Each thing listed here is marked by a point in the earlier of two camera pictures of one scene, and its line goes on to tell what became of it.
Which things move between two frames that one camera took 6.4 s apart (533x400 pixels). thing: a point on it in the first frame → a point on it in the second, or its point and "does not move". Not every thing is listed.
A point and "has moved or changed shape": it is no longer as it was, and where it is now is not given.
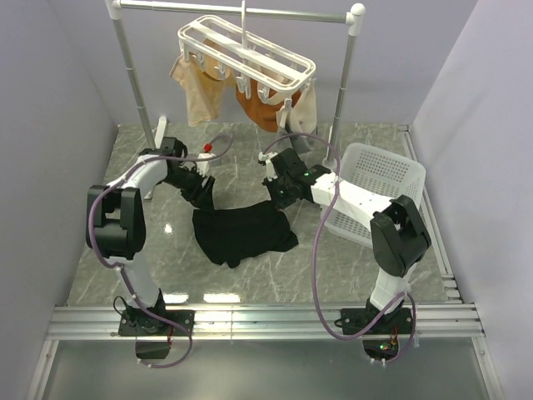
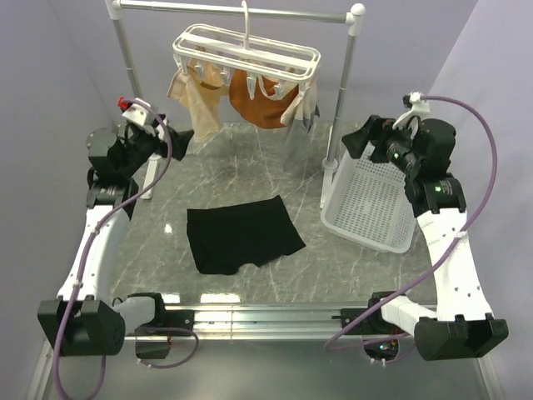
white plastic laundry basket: [378, 174] does not move
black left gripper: [198, 197] → [181, 140]
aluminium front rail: [288, 321] does not move
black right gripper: [279, 203] → [381, 132]
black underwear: [229, 235] has moved or changed shape
